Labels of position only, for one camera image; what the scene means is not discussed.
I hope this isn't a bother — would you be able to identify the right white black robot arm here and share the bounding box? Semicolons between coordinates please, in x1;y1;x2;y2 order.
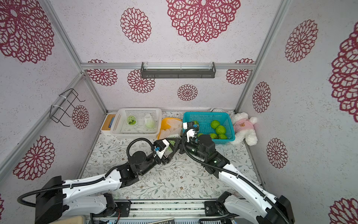
181;125;295;224

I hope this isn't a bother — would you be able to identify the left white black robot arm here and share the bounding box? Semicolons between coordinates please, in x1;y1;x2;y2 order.
17;138;182;224

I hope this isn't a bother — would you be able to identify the pile of white foam nets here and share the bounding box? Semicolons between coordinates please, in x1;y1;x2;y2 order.
160;119;183;139

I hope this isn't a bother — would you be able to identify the yellow plastic tray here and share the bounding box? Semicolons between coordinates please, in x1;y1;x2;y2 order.
156;117;183;141

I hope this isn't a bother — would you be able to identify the teal plastic basket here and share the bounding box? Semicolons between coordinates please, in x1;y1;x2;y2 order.
183;112;235;145

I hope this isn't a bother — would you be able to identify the floral table mat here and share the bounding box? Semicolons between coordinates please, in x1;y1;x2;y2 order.
82;133;262;200

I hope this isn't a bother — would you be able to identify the white plastic basket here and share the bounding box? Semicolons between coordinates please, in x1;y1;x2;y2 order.
110;108;162;139

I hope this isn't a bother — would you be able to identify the white teddy bear pink shirt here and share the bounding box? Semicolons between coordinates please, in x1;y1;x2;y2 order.
230;112;258;146

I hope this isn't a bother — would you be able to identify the white box wooden lid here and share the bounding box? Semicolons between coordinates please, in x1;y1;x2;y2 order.
101;113;116;136

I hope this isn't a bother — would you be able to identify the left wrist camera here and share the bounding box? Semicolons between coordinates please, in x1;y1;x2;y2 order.
154;139;170;159

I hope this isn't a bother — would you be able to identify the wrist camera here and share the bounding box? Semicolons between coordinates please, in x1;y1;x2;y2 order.
183;121;199;143
154;139;170;159

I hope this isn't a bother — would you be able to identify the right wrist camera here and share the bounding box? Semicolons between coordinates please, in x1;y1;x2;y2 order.
183;121;199;143

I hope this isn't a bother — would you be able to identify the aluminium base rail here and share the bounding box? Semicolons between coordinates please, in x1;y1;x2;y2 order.
85;199;226;224

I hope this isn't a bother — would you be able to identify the black wire wall rack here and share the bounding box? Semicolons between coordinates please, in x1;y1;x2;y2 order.
49;88;85;127

